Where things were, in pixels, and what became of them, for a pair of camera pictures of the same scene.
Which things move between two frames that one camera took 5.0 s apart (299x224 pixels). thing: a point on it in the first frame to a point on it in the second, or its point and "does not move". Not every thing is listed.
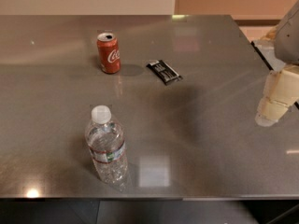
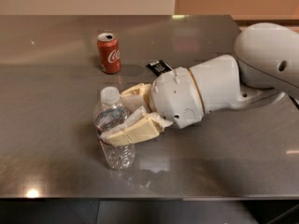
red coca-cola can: x=108 y=52 does not move
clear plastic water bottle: x=106 y=140 to x=108 y=113
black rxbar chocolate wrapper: x=164 y=72 does not move
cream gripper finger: x=281 y=89 to x=175 y=96
